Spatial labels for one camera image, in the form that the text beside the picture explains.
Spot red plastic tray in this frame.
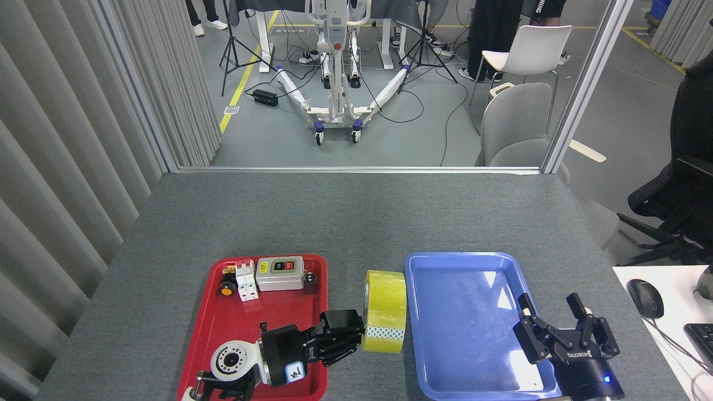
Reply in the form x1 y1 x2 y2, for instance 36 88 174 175
177 254 329 401

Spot black tripod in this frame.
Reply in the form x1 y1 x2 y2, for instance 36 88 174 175
219 0 277 96
397 0 458 94

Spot white desk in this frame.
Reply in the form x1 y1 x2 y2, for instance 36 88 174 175
612 265 713 401

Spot grey push-button switch box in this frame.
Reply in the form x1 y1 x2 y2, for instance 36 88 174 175
255 256 306 292

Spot table with dark cloth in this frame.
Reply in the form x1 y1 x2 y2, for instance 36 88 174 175
227 0 431 74

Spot silver post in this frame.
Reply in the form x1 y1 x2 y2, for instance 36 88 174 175
541 0 636 174

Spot grey vertical blinds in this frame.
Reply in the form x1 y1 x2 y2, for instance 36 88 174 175
649 0 713 69
0 0 222 399

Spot black office chair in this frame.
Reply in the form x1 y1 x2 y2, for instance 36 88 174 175
616 51 713 267

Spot blue bin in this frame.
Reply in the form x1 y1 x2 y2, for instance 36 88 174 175
646 0 672 28

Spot white flat board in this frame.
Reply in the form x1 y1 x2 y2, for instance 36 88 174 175
569 139 607 163

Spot white circuit breaker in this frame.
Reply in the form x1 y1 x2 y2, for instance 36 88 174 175
235 260 260 302

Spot grey rounded object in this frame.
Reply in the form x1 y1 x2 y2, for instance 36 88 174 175
694 265 713 296

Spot black keyboard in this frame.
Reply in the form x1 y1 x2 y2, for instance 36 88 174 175
683 323 713 375

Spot white stand on wheels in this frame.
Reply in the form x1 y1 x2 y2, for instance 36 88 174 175
276 0 413 146

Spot blue plastic tray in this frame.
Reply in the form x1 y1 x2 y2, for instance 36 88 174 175
404 252 564 401

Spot person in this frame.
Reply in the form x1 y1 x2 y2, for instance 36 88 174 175
390 0 453 57
458 0 567 83
185 0 229 37

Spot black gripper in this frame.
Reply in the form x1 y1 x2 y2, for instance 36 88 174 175
261 310 365 388
512 292 620 401

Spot black computer mouse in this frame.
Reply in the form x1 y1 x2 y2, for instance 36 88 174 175
627 278 665 319

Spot grey chair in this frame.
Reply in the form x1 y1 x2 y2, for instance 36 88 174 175
475 82 620 251

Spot yellow tape roll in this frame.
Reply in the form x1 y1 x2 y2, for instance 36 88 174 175
362 270 407 354

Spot white chair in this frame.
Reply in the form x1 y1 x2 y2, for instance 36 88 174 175
469 25 573 134

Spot black floor cable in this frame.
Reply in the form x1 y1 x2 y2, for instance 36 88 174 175
379 67 470 167

